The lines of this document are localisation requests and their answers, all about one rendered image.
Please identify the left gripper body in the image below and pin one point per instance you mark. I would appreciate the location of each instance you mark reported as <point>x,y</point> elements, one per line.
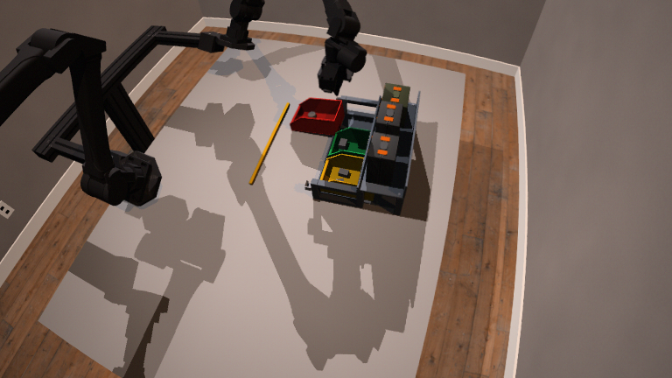
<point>348,76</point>

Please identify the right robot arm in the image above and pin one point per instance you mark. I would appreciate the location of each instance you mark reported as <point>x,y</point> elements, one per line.
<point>50,51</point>

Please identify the red bin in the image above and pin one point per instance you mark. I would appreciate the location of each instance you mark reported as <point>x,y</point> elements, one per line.
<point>325,109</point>

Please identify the green open bin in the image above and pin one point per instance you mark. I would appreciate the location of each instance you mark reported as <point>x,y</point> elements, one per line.
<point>357,141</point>

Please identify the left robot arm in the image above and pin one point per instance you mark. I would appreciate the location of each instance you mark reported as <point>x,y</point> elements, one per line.
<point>341,47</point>

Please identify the dark grey shelf rack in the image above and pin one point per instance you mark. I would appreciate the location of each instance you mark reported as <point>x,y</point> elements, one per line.
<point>397,189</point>

